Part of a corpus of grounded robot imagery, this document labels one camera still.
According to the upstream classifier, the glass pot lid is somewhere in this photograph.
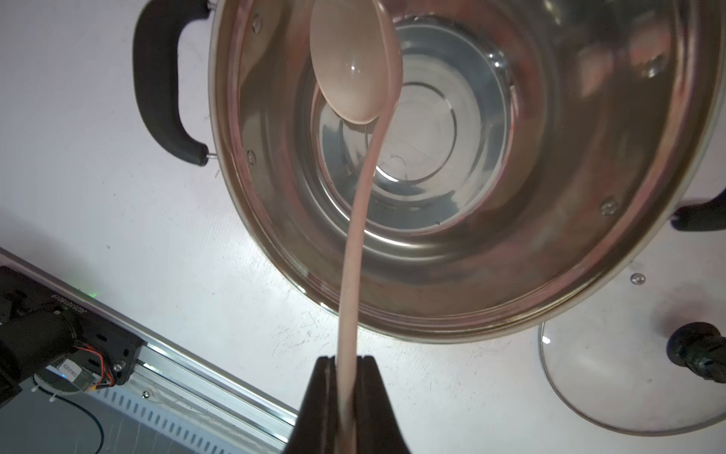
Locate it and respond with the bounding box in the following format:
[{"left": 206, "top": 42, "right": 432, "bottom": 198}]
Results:
[{"left": 538, "top": 272, "right": 725, "bottom": 436}]

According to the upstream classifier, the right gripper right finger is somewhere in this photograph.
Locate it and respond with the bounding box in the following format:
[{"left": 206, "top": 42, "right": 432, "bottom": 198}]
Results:
[{"left": 355, "top": 356, "right": 410, "bottom": 454}]

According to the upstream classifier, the beige plastic ladle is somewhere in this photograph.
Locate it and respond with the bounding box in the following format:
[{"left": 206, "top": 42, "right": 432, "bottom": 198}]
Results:
[{"left": 309, "top": 0, "right": 405, "bottom": 454}]

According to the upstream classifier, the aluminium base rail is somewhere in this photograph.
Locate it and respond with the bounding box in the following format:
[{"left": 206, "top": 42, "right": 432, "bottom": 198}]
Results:
[{"left": 1, "top": 251, "right": 297, "bottom": 453}]

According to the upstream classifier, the stainless steel pot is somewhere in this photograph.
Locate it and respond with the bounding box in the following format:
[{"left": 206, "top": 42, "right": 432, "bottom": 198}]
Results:
[{"left": 132, "top": 1, "right": 725, "bottom": 344}]

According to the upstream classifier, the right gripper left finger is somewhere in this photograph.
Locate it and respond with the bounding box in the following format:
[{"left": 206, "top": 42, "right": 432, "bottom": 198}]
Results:
[{"left": 284, "top": 357, "right": 338, "bottom": 454}]

